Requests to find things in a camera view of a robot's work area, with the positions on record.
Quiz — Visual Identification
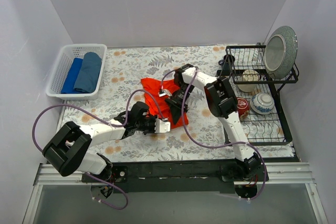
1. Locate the orange t shirt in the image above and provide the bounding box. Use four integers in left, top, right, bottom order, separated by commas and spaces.
141, 78, 189, 129

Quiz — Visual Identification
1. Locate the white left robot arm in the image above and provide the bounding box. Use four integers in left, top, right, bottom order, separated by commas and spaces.
42, 102, 170, 182

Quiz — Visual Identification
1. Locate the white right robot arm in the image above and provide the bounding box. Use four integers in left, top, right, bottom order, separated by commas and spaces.
165, 64, 264, 181

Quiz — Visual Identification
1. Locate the floral patterned table cloth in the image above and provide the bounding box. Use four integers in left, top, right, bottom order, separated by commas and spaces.
62, 45, 294, 162

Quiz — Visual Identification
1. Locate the black cup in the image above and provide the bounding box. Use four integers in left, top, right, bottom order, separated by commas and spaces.
218, 54, 235, 70

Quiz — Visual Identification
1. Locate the red bowl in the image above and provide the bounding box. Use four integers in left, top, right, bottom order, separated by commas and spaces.
237, 97, 250, 121

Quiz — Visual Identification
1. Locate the grey blue rolled shirt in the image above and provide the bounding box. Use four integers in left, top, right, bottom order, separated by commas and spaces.
73, 52, 102, 93

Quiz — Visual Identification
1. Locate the white plastic basket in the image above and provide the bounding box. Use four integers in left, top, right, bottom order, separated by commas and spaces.
46, 44, 107, 100

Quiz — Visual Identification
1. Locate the royal blue rolled shirt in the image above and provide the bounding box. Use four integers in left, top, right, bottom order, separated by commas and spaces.
61, 58, 83, 94

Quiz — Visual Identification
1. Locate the white blue patterned bowl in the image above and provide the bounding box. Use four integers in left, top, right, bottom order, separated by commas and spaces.
250, 93, 275, 115

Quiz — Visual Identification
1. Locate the grey patterned plate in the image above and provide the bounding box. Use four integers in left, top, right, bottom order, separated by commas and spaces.
263, 26, 298, 80

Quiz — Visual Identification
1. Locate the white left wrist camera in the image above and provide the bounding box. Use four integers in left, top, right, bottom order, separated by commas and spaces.
154, 118, 171, 134

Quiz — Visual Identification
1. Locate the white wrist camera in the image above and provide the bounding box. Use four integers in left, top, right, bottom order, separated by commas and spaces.
154, 118, 171, 134
159, 89, 171, 97

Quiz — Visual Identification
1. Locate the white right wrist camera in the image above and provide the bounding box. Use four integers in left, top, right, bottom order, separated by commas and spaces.
159, 89, 171, 97

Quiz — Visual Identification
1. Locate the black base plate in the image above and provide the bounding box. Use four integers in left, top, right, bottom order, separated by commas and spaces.
81, 159, 270, 193

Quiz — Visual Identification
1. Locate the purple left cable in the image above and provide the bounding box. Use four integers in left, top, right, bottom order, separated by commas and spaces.
31, 89, 169, 211

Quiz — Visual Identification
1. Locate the black wire dish rack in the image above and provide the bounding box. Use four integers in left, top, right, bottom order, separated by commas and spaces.
217, 43, 299, 146

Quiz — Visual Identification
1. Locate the aluminium frame rail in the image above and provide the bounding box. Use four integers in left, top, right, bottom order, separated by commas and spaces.
23, 162, 328, 223

